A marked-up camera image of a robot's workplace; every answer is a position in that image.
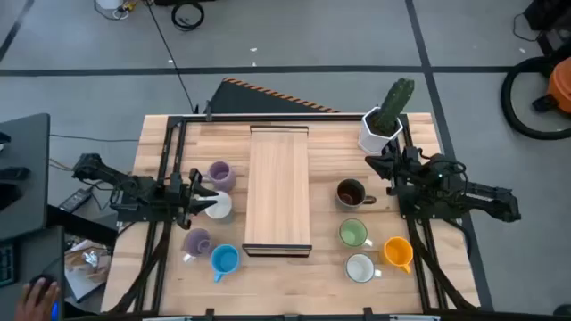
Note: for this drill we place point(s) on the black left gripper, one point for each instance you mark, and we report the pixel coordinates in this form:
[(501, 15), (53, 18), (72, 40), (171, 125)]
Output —
[(185, 196)]

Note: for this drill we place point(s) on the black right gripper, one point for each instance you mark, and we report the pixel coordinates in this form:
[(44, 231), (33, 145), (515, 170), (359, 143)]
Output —
[(403, 162)]

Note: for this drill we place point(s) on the plain white mug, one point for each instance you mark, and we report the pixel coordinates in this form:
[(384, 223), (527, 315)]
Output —
[(221, 208)]

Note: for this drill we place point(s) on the purple ribbed mug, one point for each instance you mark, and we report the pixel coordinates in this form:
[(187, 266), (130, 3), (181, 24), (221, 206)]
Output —
[(221, 176)]

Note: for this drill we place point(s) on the light blue mug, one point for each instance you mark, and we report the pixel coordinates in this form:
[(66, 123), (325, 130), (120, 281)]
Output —
[(224, 259)]

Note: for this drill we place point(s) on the orange mug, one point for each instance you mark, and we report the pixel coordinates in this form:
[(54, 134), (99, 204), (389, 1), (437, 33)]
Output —
[(398, 252)]

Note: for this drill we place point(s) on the white enamel mug blue rim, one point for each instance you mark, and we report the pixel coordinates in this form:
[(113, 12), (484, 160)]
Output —
[(360, 268)]

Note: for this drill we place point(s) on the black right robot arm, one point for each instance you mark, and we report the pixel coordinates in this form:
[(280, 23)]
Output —
[(486, 196)]

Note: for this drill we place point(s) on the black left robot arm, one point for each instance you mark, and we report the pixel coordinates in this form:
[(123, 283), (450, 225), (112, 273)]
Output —
[(134, 185)]

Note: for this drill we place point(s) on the white hexagonal plant pot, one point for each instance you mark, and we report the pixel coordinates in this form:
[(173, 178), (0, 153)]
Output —
[(368, 140)]

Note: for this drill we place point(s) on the dark brown mug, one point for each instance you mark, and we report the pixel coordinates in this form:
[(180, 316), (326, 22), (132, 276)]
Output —
[(351, 192)]

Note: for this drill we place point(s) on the green cactus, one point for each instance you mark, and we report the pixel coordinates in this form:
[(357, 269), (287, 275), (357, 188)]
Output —
[(394, 104)]

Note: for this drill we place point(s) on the black mat orange striped edge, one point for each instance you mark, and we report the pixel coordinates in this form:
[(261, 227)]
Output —
[(241, 100)]

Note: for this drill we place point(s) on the black power adapter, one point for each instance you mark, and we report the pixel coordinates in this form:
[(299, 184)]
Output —
[(76, 200)]

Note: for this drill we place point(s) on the black computer mouse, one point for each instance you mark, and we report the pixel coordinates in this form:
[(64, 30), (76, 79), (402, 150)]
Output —
[(42, 280)]

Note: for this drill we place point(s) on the dark grey desk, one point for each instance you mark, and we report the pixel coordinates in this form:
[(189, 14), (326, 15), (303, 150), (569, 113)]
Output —
[(27, 147)]

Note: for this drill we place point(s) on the orange vacuum cleaner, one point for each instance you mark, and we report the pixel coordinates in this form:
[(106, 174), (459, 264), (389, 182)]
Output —
[(562, 84)]

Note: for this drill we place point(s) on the person's hand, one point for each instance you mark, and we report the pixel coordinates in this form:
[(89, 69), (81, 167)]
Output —
[(35, 303)]

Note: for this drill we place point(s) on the black keyboard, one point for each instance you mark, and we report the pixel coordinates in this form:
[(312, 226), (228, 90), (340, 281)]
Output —
[(6, 265)]

